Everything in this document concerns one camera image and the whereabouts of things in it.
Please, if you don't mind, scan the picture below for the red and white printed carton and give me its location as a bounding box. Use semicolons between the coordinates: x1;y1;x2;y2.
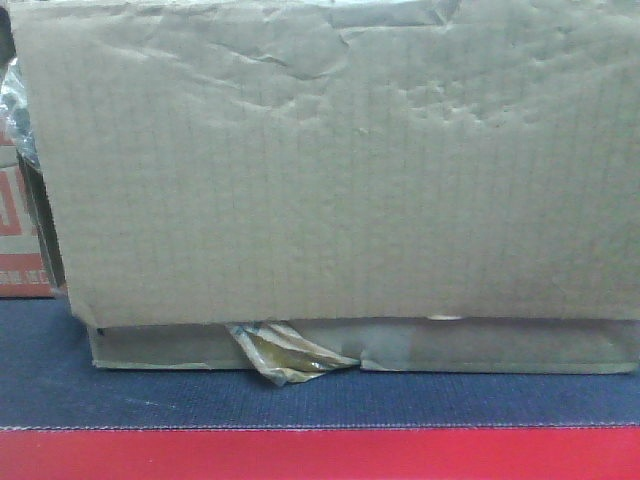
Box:
1;126;66;299

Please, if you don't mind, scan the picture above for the blue and red shelf board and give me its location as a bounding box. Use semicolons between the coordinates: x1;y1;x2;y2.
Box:
1;300;639;479

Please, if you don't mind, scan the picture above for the large brown cardboard box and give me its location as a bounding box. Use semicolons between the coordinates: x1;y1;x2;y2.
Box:
8;1;639;374

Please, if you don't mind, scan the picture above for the crumpled clear packing tape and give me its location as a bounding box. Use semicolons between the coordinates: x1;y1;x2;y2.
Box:
225;321;360;386

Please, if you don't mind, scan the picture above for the crinkled clear plastic wrap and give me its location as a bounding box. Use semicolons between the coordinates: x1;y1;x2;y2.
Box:
1;56;41;171

